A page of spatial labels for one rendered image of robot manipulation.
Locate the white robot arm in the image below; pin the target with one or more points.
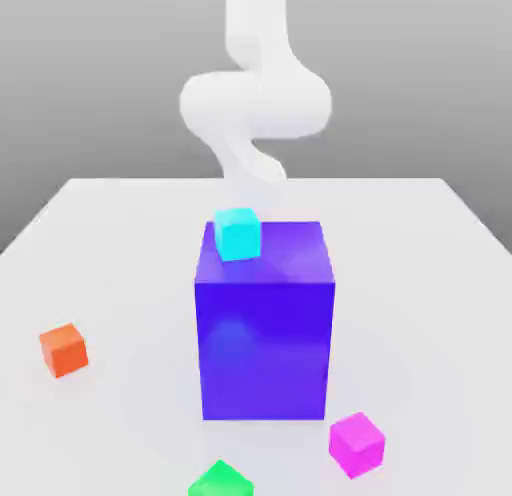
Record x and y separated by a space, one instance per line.
256 104

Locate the small cyan cube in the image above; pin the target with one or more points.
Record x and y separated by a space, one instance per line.
238 236

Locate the small orange cube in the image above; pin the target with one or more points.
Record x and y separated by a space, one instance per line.
64 352

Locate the small magenta cube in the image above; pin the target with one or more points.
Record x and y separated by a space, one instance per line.
356 444

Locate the small green cube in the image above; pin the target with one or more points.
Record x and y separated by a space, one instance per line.
220 482

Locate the large purple box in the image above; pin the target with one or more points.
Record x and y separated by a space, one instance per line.
264 344

